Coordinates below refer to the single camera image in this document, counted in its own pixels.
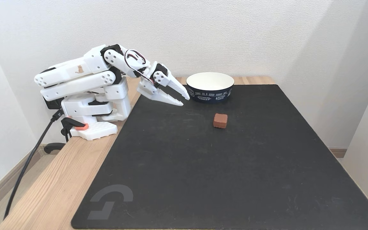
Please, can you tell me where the brown cube toy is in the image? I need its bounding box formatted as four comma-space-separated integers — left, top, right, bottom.
213, 113, 228, 129

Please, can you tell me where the black desk mat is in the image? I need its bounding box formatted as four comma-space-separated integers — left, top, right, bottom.
71, 84, 368, 230

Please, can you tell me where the navy paper bowl white inside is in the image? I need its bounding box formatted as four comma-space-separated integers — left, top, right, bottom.
186, 72, 234, 104

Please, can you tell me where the black power cable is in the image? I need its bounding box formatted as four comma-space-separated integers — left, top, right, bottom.
4, 109, 65, 221

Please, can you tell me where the looped wrist servo cable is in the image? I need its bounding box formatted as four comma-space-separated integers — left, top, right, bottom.
124, 49, 154, 84

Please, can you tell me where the black clamp orange pad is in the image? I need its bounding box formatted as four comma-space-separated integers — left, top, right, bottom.
44, 117, 89, 154

